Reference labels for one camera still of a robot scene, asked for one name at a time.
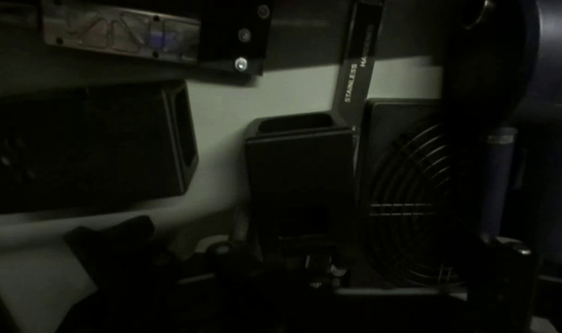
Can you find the black screwed metal bracket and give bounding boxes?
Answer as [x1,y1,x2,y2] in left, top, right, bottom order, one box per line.
[196,0,275,79]

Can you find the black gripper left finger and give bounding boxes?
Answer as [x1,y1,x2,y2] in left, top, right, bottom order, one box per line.
[103,240,370,333]

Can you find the grey-blue cylinder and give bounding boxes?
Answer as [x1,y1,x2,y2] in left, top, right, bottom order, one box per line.
[482,125,521,243]

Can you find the black cylindrical tool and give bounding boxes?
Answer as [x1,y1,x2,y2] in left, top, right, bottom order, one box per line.
[444,0,543,134]

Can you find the stainless steel ruler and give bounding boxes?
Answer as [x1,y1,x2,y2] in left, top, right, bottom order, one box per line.
[331,0,386,121]

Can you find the packaged hand tools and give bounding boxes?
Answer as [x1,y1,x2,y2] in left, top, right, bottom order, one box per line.
[39,0,203,64]

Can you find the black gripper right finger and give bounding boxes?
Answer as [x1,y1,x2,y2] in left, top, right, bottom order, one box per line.
[468,234,540,333]

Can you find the black fan unit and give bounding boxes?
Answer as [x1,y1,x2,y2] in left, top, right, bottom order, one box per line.
[355,95,482,290]

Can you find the black rectangular box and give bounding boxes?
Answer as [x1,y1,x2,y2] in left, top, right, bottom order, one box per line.
[0,79,200,216]

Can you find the small black cube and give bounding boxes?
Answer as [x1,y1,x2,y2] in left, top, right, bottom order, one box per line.
[242,110,359,249]

